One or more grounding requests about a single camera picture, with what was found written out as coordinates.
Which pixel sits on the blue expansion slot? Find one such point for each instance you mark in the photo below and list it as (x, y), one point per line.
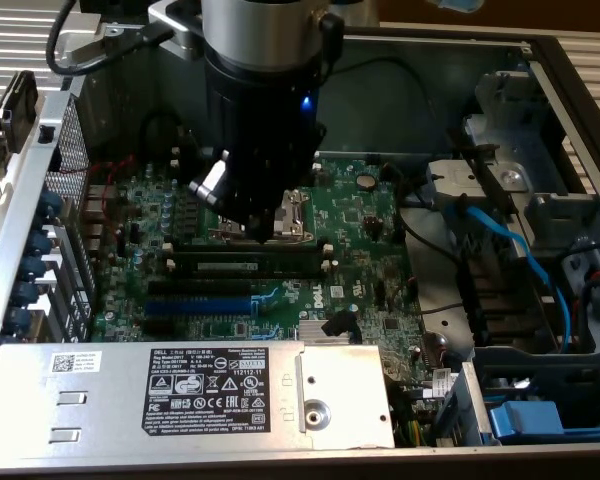
(200, 306)

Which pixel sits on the green motherboard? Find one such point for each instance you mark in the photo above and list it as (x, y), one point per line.
(350, 225)

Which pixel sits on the black plastic bracket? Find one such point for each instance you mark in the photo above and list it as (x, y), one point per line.
(500, 300)

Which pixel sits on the black RAM slot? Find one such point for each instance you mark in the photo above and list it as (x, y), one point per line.
(290, 276)
(205, 248)

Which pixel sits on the dark hard disk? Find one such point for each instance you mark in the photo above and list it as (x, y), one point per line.
(15, 110)

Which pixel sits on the black RAM memory stick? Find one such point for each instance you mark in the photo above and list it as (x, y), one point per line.
(280, 262)

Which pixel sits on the grey metal PC case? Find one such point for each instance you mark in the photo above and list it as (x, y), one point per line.
(370, 115)

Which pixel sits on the metal port block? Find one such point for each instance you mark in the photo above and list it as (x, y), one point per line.
(97, 210)

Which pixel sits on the long black expansion slot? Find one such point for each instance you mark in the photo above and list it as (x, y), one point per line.
(200, 288)

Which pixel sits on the metal disk bay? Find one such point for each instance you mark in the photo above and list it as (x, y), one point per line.
(510, 177)

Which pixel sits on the short black expansion slot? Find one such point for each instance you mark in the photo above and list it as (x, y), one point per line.
(158, 327)

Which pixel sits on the silver finned heat sink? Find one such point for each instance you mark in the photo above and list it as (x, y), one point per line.
(310, 332)

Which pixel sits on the blue plastic latch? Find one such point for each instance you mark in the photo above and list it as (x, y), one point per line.
(525, 420)

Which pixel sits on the CPU socket with metal frame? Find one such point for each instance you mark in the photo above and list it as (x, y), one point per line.
(295, 220)

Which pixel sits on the silver power supply unit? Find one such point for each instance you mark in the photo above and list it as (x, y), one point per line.
(105, 400)

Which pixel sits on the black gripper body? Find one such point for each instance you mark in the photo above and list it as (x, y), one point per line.
(265, 130)

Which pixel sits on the blue slot clip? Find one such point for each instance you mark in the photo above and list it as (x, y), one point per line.
(51, 205)
(34, 268)
(19, 320)
(26, 293)
(42, 244)

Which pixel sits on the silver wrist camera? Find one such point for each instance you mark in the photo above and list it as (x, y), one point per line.
(180, 35)

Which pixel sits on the round coin battery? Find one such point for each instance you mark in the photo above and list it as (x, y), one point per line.
(365, 180)

